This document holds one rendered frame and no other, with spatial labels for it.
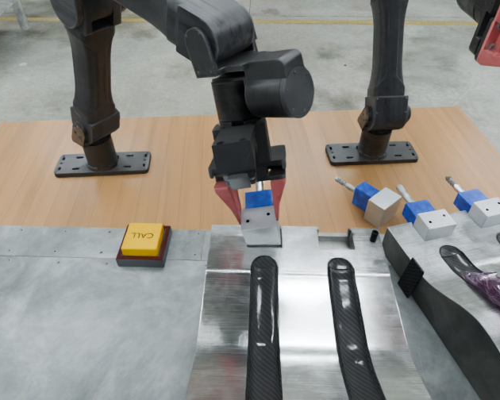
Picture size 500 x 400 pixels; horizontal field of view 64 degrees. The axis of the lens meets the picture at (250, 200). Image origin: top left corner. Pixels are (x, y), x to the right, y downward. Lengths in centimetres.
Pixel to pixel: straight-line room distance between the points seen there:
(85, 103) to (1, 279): 33
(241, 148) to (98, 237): 42
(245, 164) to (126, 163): 52
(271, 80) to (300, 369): 33
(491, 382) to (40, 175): 88
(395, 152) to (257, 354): 60
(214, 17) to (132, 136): 59
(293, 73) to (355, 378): 35
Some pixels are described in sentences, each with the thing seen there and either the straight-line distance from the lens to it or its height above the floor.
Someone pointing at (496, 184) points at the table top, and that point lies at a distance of 99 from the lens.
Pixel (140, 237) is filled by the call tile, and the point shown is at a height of 84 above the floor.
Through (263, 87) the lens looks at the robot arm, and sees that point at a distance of 46.
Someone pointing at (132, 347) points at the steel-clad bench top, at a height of 80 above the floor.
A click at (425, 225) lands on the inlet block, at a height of 88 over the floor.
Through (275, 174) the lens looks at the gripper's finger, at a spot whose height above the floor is 102.
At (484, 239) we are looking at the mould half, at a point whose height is 86.
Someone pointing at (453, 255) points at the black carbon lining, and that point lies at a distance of 72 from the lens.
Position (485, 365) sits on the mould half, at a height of 85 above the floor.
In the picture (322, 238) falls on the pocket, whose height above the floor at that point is 87.
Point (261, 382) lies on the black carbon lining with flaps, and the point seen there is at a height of 90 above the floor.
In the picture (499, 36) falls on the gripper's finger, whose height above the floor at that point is 119.
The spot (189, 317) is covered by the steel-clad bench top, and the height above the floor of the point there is 80.
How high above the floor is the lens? 135
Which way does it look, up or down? 43 degrees down
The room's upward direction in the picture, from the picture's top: straight up
